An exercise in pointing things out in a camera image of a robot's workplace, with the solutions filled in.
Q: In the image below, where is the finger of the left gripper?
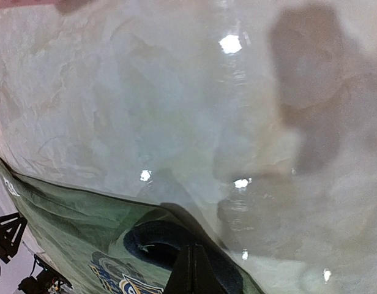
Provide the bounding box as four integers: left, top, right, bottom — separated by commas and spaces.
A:
0, 213, 27, 263

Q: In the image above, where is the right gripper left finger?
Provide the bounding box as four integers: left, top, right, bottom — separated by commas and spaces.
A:
163, 246, 193, 294

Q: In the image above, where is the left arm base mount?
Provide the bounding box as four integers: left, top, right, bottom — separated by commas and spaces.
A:
18, 254, 73, 294

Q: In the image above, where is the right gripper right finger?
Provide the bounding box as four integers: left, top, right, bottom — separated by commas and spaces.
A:
192, 245, 225, 294

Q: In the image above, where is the green tank top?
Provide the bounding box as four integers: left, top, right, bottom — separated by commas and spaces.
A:
0, 158, 261, 293

